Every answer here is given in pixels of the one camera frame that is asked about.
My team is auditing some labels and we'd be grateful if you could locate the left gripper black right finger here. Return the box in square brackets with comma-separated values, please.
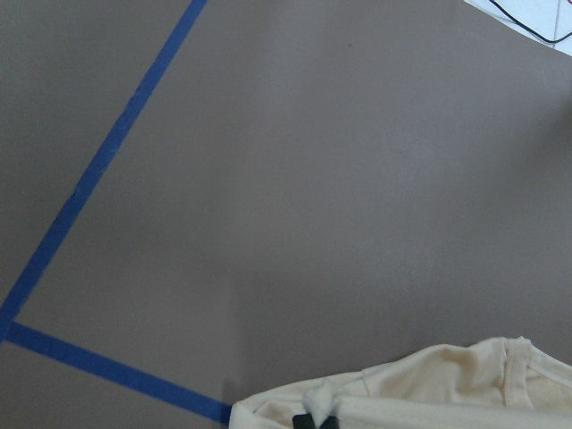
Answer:
[319, 416, 339, 429]

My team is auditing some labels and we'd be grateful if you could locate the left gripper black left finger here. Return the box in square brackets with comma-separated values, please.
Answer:
[292, 414, 314, 429]

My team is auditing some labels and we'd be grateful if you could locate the beige long sleeve shirt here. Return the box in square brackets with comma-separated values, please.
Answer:
[229, 338, 571, 428]

